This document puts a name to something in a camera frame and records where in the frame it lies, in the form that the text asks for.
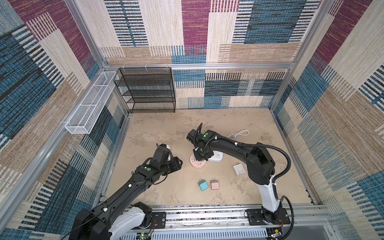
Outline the teal plug adapter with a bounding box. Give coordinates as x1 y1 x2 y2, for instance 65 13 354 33
199 180 209 191

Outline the white power cable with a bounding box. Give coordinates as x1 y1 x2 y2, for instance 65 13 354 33
226 129 250 139

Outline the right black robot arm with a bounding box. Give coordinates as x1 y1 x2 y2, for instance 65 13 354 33
187 130 281 213

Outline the aluminium mounting rail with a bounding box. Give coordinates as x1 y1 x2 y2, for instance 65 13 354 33
119 203 331 240

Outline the white square power strip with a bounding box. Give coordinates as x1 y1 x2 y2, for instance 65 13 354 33
208 151 224 163

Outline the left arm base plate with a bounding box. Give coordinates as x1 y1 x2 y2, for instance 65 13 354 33
139 212 167 230

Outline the black wire mesh shelf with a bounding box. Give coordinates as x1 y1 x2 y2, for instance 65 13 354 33
115 67 176 114

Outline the pink round power strip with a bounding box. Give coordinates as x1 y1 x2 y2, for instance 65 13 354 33
190 154 207 169

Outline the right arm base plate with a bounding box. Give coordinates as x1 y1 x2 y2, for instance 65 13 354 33
245 208 291 226

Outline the pink plug adapter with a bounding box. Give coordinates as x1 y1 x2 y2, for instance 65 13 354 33
211 180 220 190

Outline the white square wall adapter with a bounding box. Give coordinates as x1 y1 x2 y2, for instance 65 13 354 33
233 164 246 176

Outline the black corrugated cable hose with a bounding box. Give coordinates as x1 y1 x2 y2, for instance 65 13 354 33
193 122 295 240

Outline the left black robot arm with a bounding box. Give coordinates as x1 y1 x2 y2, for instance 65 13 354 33
69 144 183 240

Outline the white wire mesh basket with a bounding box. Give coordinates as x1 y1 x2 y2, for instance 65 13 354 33
65 72 117 135

